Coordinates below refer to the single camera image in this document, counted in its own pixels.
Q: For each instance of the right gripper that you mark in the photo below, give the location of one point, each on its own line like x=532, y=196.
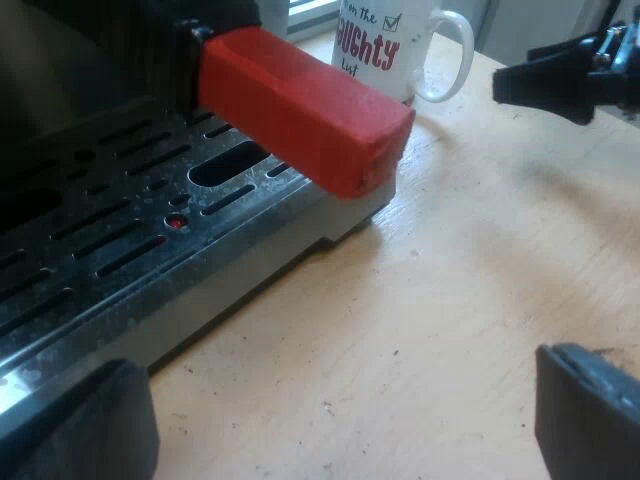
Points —
x=622, y=65

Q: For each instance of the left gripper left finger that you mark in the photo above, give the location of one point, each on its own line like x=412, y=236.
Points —
x=90, y=430

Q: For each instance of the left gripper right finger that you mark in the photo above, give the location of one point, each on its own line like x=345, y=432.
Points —
x=590, y=425

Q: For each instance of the white mug with red and black print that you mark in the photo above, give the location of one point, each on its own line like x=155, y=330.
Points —
x=385, y=50

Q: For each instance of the steel espresso machine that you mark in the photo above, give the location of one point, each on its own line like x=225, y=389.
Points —
x=125, y=240

